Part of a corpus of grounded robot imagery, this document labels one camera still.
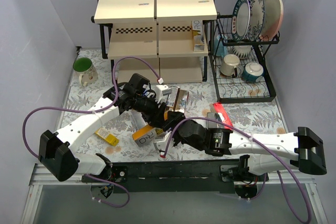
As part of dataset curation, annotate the teal rimmed plate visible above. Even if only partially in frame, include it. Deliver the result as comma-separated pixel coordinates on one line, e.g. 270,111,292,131
231,0,250,42

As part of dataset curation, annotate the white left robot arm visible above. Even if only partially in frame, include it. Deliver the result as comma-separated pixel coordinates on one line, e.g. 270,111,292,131
38,73,185,182

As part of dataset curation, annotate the small yellow box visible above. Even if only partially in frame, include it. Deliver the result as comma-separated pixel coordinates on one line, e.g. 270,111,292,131
95,127,119,146

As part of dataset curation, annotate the green floral mug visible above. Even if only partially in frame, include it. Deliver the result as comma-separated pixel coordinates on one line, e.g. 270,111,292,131
72,57,98,87

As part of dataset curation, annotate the silver striped toothpaste box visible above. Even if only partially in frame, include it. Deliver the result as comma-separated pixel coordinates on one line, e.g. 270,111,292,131
131,110,147,131

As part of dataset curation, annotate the cream mug black handle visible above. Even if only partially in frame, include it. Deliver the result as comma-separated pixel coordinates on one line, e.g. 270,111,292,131
220,54,240,78

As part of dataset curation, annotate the silver RO toothpaste box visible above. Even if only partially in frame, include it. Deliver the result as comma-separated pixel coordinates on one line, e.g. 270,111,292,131
192,20,205,51

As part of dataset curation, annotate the orange RO toothpaste box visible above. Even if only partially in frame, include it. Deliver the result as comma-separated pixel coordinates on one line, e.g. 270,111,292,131
132,125,163,147

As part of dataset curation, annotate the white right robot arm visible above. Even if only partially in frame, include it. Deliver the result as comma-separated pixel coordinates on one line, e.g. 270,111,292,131
164,117,327,181

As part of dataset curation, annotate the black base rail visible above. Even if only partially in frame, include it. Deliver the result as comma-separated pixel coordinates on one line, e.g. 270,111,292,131
30,155,314,193

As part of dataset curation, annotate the light blue mug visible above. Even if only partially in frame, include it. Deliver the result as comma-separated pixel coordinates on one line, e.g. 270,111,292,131
214,34,228,58

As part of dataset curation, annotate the white bowl blue pattern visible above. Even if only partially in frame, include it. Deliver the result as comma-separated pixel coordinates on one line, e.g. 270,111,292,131
232,45,251,59

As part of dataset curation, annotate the black wire dish rack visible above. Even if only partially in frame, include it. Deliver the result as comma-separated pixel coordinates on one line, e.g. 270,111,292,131
204,14,280,104

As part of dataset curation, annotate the dark grey toothpaste box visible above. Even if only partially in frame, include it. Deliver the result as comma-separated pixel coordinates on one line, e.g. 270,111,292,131
207,112,223,122

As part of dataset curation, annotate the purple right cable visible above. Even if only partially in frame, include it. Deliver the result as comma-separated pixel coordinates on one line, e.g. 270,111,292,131
159,116,312,224

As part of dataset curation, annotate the pink beige plate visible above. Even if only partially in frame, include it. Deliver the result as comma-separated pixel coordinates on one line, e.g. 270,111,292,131
259,0,284,41

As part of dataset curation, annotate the brown red toothpaste box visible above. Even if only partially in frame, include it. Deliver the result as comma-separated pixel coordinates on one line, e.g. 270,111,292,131
174,89,189,113

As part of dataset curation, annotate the beige three-tier shelf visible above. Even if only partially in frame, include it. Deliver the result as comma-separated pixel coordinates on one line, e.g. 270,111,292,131
91,0,217,83

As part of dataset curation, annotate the black gold toothpaste box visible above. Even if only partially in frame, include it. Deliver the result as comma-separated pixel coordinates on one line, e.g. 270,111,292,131
166,86,180,109

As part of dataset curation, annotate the blue floral plate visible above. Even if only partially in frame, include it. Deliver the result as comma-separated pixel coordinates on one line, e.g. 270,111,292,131
246,0,265,41

